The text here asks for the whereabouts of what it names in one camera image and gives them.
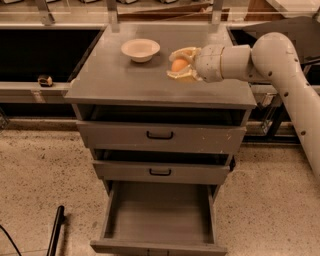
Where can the grey middle drawer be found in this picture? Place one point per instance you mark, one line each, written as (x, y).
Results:
(181, 173)

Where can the black top drawer handle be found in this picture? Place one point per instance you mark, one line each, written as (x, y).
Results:
(160, 136)

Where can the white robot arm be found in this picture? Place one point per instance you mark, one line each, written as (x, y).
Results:
(273, 58)

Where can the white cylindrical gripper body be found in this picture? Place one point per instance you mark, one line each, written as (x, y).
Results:
(209, 63)

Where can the white ceramic bowl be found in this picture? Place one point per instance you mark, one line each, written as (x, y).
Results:
(140, 50)

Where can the black pole on floor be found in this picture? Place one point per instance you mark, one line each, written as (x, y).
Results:
(58, 222)

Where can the small black yellow tape measure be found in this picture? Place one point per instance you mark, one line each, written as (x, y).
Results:
(45, 81)

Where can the black drawer handle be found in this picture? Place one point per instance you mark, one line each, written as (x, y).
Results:
(164, 173)
(160, 136)

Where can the grey top drawer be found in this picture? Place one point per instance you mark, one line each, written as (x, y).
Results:
(187, 138)

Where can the small orange fruit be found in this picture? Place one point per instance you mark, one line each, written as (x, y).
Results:
(179, 64)

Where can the black middle drawer handle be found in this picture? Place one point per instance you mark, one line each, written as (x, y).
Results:
(164, 173)

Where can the black tray stand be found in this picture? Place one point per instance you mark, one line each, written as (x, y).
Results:
(304, 32)

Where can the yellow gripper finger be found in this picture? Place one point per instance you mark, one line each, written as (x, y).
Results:
(186, 73)
(187, 53)

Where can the metal rail shelf left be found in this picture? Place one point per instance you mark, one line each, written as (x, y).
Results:
(32, 92)

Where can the grey wooden drawer cabinet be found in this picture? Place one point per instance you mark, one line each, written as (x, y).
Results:
(113, 88)

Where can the grey open bottom drawer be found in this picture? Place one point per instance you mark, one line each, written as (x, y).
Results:
(159, 219)

